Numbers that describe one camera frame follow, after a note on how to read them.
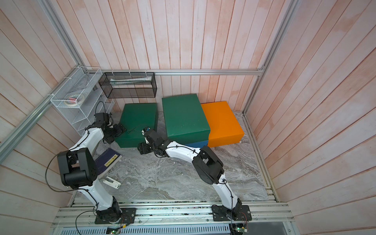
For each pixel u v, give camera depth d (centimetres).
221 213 74
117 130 86
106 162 90
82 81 85
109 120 80
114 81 88
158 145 70
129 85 105
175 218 73
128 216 73
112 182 82
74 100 74
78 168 50
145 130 80
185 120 84
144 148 78
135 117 103
